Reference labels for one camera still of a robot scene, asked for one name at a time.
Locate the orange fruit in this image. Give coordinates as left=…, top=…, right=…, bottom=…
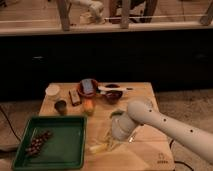
left=83, top=99, right=95, bottom=116

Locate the white spoon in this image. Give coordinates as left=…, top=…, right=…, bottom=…
left=98, top=86, right=133, bottom=92

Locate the black cable left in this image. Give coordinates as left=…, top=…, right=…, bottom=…
left=0, top=105, right=22, bottom=143

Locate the yellow banana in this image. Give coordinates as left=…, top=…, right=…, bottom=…
left=89, top=142, right=113, bottom=154

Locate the orange-brown bowl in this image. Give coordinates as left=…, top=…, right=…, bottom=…
left=77, top=78, right=98, bottom=98

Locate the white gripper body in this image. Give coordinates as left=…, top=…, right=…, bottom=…
left=107, top=131, right=123, bottom=150

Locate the dark brown cup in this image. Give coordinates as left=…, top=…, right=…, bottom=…
left=54, top=100, right=67, bottom=115

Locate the silver fork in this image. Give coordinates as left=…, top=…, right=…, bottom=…
left=128, top=132, right=137, bottom=143

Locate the brown rectangular block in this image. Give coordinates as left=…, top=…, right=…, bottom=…
left=69, top=89, right=81, bottom=106

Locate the black cable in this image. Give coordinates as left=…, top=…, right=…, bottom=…
left=0, top=105, right=22, bottom=143
left=169, top=138, right=195, bottom=171

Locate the grey-blue can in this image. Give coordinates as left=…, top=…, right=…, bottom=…
left=82, top=79, right=93, bottom=94

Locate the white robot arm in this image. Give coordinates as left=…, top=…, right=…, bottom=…
left=111, top=98, right=213, bottom=165

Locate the black cable right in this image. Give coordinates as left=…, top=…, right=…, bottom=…
left=169, top=138, right=195, bottom=171

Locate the white cup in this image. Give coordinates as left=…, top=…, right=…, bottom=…
left=45, top=84, right=60, bottom=101

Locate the bunch of dark grapes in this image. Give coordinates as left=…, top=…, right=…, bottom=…
left=25, top=131, right=53, bottom=156

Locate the green plastic tray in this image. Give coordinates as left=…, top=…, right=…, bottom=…
left=12, top=115, right=87, bottom=171

